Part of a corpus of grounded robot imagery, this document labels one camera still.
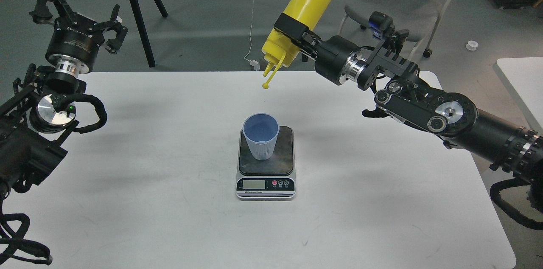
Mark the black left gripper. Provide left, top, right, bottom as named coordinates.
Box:
left=29, top=0, right=129, bottom=75

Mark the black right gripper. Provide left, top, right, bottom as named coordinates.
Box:
left=273, top=13, right=361, bottom=86

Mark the yellow squeeze bottle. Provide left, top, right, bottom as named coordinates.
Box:
left=262, top=0, right=331, bottom=89

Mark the blue ribbed plastic cup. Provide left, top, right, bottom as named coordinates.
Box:
left=242, top=114, right=280, bottom=160

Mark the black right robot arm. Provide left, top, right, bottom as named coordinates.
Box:
left=274, top=12, right=543, bottom=230

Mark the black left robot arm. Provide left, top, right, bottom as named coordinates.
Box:
left=0, top=0, right=128, bottom=201

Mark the digital kitchen scale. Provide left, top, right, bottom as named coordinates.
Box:
left=236, top=126, right=297, bottom=201

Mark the small white cap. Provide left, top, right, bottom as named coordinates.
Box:
left=465, top=40, right=479, bottom=52

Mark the white side table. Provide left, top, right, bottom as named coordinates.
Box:
left=493, top=57, right=543, bottom=133

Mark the white cable with plug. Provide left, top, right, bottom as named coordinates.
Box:
left=244, top=4, right=261, bottom=71

